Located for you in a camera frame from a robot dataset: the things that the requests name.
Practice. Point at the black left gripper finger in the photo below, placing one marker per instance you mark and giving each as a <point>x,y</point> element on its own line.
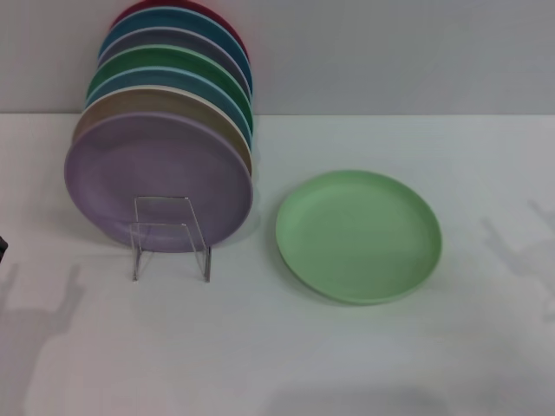
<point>2,246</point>

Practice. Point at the light green plate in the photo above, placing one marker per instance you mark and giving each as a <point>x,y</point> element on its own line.
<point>360,238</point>

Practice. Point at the purple plate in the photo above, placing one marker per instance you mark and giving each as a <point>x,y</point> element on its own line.
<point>152,169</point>

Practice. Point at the beige plate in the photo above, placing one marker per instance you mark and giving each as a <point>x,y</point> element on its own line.
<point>130,104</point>

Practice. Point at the clear acrylic plate rack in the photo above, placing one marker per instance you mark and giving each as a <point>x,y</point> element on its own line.
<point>207,262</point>

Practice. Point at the light blue plate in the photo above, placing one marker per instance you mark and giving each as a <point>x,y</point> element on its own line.
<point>130,80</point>

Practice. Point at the dark green plate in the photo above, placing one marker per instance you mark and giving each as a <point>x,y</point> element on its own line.
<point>139,60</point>

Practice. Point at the grey lavender plate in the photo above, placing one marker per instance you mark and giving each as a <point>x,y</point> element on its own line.
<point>152,42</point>

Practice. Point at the teal blue plate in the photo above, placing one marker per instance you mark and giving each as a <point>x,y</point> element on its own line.
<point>143,25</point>

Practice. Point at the maroon red plate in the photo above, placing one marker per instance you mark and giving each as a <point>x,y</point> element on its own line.
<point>130,10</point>

